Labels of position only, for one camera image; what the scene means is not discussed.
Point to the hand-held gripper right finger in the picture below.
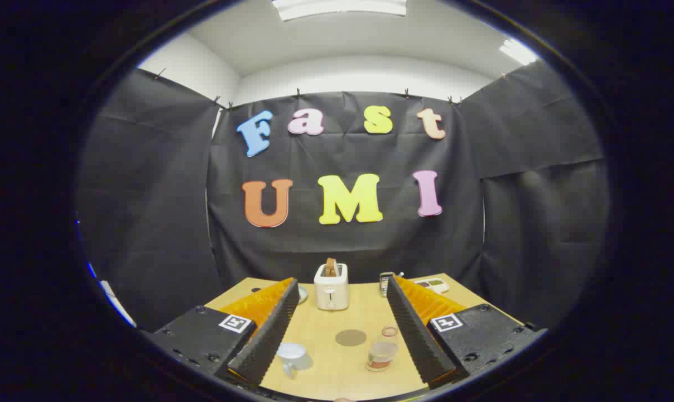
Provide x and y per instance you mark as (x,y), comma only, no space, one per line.
(415,329)

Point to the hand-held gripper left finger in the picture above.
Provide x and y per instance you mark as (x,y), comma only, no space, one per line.
(270,329)

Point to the pale grey cup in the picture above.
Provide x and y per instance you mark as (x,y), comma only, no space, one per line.
(291,352)

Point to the clear juice bottle red label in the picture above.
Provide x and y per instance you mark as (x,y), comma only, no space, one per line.
(381,353)

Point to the round brown coaster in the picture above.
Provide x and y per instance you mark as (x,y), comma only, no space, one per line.
(351,337)

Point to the white food tray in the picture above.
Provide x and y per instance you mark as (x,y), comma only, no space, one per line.
(433,285)

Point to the pale green plate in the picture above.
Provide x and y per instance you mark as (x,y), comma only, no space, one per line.
(302,294)

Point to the wooden table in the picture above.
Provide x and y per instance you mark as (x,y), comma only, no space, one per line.
(365,315)

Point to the white toaster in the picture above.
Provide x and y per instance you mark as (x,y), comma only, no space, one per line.
(331,293)

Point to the brown toast slice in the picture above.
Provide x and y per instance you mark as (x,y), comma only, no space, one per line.
(331,267)

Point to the black backdrop cloth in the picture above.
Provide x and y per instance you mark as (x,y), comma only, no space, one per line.
(342,245)

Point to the small ceiling light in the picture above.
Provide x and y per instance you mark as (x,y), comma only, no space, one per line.
(518,52)

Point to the long ceiling light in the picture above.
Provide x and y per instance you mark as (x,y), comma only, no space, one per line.
(340,8)

